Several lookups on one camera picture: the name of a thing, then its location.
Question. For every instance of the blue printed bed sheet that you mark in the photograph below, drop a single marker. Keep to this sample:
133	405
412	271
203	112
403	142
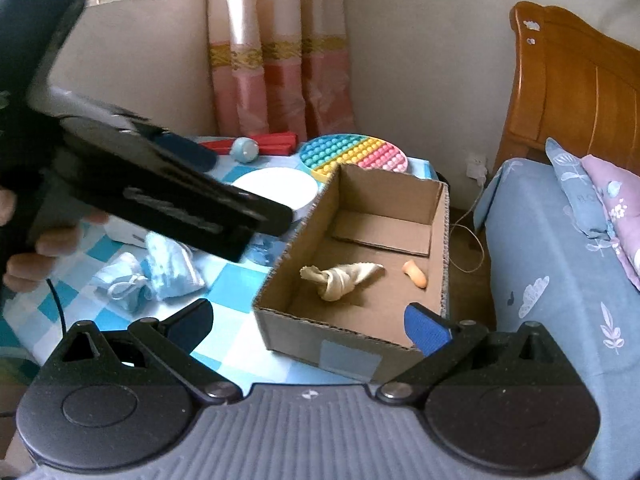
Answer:
550	285

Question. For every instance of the blue pillow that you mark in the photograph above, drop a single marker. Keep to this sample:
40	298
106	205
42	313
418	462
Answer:
575	185

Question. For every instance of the white round disc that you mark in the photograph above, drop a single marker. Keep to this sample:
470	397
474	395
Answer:
275	185

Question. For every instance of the wooden bed headboard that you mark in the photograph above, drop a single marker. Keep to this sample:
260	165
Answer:
565	85

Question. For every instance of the pink floral pillow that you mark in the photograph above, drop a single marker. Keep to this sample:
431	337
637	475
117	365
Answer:
620	200

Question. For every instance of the beige knotted cloth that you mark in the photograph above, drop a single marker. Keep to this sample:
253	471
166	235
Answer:
335	280

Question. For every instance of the blue checkered tablecloth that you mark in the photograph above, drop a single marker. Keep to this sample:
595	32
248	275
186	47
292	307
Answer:
225	285

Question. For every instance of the small blue round toy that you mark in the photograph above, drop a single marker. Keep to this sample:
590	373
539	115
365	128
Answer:
245	149

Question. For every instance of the small orange rubber piece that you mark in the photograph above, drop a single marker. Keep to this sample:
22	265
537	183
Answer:
415	275

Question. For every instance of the rainbow pop bubble toy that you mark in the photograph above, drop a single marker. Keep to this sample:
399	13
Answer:
350	152

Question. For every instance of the blue face mask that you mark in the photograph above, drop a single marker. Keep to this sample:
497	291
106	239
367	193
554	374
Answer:
175	270
125	285

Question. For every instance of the crumpled blue plastic wrapper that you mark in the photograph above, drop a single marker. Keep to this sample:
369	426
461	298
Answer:
262	251

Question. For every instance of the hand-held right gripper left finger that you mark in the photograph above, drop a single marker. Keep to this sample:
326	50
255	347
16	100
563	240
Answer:
192	324

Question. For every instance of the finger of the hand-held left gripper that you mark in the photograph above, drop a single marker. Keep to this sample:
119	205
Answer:
200	200
190	152

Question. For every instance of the person's left hand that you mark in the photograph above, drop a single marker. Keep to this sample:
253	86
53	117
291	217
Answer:
25	270

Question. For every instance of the cardboard box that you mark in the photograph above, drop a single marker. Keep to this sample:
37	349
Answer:
300	340

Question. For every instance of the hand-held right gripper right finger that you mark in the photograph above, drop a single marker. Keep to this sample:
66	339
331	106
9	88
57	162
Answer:
425	332

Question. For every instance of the pink curtain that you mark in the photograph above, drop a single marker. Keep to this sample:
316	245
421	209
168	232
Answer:
280	60

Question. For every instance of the white charger plug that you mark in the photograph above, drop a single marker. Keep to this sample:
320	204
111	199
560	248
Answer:
475	166

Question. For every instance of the red folding fan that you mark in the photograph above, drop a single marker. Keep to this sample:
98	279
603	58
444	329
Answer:
275	140

